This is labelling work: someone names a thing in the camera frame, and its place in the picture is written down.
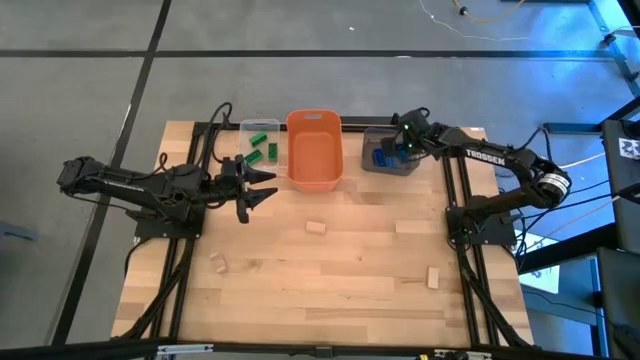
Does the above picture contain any black equipment case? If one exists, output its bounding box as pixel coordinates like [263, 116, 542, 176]
[599, 118, 640, 256]

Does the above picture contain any black white fiducial tag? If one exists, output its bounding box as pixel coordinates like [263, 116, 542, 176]
[618, 137, 640, 161]

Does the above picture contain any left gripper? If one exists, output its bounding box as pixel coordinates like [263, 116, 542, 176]
[212, 155, 279, 225]

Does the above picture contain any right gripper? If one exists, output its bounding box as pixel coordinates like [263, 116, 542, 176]
[382, 109, 441, 164]

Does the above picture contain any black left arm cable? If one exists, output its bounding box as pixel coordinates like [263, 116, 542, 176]
[198, 101, 234, 167]

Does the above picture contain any grey plastic bin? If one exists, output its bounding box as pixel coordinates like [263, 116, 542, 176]
[360, 127, 422, 177]

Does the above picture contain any clear plastic bin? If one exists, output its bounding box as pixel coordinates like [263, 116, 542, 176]
[238, 118, 282, 179]

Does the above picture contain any yellow floor cable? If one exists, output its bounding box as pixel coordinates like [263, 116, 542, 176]
[452, 0, 527, 24]

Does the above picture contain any yellow extension cord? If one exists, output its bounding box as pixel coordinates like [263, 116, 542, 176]
[558, 152, 607, 170]

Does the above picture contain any white printed paper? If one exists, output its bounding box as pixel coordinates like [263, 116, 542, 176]
[519, 232, 561, 295]

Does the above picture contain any black crossbar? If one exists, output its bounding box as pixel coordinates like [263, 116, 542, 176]
[0, 337, 640, 360]

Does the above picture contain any metal stand rail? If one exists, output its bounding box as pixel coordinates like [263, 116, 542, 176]
[587, 0, 640, 99]

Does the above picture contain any black floor stand bar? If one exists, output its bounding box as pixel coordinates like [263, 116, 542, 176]
[543, 97, 640, 135]

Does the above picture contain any orange plastic bin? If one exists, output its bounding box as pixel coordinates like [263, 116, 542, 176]
[285, 108, 345, 194]

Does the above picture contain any black aluminium table frame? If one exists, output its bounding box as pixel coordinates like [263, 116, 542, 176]
[112, 115, 536, 351]

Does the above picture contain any white floor cable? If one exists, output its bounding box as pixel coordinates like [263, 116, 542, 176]
[417, 0, 532, 43]

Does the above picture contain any black cable bundle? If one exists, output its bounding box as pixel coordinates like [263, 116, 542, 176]
[513, 127, 621, 261]

